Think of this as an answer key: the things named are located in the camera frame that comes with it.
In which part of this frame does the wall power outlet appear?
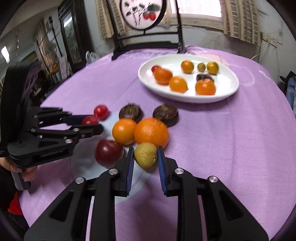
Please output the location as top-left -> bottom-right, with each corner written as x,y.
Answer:
261,32 -> 278,47

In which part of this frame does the person's left hand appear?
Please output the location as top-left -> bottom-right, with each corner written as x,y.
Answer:
0,158 -> 38,182

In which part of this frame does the dark wooden framed cabinet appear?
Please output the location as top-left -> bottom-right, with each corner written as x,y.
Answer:
58,2 -> 93,73

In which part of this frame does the white oval plate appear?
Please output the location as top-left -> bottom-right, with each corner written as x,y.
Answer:
138,54 -> 239,103

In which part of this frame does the smooth orange kumquat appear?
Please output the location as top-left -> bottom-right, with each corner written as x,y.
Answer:
112,118 -> 137,146
169,76 -> 188,93

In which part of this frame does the orange-yellow kumquat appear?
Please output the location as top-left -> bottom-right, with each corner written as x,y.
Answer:
181,60 -> 194,74

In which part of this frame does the dark wooden chair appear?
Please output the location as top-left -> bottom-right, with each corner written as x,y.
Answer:
112,0 -> 185,61

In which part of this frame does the large dark water chestnut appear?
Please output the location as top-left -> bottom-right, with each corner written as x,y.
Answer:
196,74 -> 214,82

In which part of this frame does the window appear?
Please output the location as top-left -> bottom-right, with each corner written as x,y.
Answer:
170,0 -> 226,30

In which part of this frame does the striped beige curtain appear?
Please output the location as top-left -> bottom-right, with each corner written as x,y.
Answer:
223,0 -> 263,44
95,0 -> 126,39

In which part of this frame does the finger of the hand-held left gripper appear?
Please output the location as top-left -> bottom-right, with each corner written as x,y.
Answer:
28,107 -> 93,127
30,124 -> 104,163

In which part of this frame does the white plastic bag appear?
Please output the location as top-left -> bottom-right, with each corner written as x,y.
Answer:
86,51 -> 100,63

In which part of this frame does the large orange mandarin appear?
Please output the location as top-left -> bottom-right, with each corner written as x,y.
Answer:
134,118 -> 169,149

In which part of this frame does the yellow kumquat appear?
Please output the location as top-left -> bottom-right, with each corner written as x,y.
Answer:
207,61 -> 219,75

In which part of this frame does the red cloth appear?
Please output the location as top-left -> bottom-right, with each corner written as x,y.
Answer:
8,192 -> 23,215

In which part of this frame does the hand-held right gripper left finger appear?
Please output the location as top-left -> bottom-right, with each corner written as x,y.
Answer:
24,146 -> 135,241

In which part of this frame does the blue cloth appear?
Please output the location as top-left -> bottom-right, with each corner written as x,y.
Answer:
285,76 -> 296,103

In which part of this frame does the small orange mandarin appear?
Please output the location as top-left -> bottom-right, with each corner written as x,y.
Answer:
154,68 -> 173,85

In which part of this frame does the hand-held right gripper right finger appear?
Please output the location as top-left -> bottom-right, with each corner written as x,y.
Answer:
157,146 -> 270,241

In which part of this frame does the dark red plum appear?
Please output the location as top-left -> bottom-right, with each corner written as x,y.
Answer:
94,140 -> 124,168

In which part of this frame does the white power cable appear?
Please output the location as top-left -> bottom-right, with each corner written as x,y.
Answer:
251,42 -> 270,62

